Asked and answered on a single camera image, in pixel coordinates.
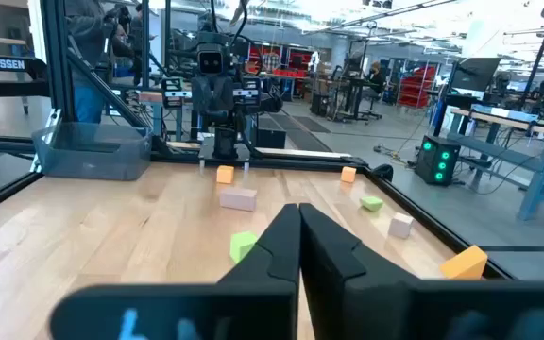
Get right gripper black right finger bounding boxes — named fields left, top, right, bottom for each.
left=298, top=202, right=544, bottom=340

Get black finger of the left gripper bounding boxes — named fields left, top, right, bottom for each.
left=231, top=76, right=263, bottom=111
left=161, top=77, right=193, bottom=111

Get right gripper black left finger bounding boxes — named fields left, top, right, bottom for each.
left=48, top=203, right=302, bottom=340

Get green cube block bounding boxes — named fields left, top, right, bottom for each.
left=229, top=230, right=259, bottom=264

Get white cube block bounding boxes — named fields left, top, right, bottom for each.
left=387, top=212, right=415, bottom=240

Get large orange block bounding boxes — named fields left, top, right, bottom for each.
left=438, top=244, right=489, bottom=281

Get pale pink rectangular block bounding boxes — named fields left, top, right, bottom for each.
left=218, top=186, right=258, bottom=213

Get black box case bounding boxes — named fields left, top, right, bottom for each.
left=255, top=127, right=287, bottom=150

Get red parts rack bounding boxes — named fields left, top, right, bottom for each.
left=246, top=43, right=315, bottom=79

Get person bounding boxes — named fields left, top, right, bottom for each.
left=127, top=2, right=158, bottom=89
left=365, top=59, right=386, bottom=95
left=63, top=0, right=134, bottom=125

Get black floor mat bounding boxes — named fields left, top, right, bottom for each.
left=280, top=127, right=333, bottom=153
left=293, top=115, right=332, bottom=134

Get grey translucent plastic bin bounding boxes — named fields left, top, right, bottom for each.
left=30, top=121, right=154, bottom=182

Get black standing desk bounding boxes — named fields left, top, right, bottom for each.
left=336, top=76, right=372, bottom=122

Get black office chair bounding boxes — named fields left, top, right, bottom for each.
left=359, top=87, right=384, bottom=122

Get black computer tower green lights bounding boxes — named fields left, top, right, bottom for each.
left=414, top=135, right=462, bottom=187

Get red storage shelving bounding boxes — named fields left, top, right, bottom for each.
left=397, top=65, right=438, bottom=109

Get black Trossen labelled beam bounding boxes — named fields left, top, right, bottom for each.
left=0, top=53, right=51, bottom=99

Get blue legged workbench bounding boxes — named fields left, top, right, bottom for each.
left=446, top=107, right=544, bottom=222

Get black computer monitor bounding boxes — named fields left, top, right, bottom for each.
left=449, top=56, right=502, bottom=94

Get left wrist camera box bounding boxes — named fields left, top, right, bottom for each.
left=196, top=43, right=227, bottom=76

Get black aluminium frame post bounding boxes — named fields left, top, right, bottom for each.
left=40, top=0, right=153, bottom=129

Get black frame corner bracket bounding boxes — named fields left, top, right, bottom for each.
left=370, top=163, right=395, bottom=183

